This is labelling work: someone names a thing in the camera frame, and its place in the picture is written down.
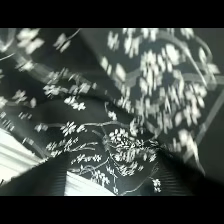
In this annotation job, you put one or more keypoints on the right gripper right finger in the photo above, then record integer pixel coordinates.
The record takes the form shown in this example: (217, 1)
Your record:
(176, 180)

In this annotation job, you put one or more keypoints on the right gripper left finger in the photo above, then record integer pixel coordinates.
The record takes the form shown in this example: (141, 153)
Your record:
(43, 180)

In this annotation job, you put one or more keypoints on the black white-flowered shirt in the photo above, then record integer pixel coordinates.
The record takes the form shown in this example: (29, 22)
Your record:
(100, 100)

